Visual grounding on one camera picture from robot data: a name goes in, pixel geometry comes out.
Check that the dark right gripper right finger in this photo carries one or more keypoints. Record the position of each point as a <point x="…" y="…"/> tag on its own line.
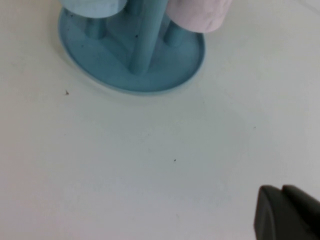
<point x="305" y="205"/>

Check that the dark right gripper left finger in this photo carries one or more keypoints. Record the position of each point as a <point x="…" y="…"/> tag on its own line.
<point x="272" y="220"/>

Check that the pink marbled plastic cup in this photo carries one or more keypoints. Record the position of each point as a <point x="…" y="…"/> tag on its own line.
<point x="200" y="15"/>

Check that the blue round cup stand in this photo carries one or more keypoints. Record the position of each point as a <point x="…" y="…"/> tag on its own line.
<point x="100" y="65"/>

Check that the light blue marbled plastic cup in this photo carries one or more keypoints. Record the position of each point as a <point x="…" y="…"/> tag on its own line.
<point x="95" y="8"/>

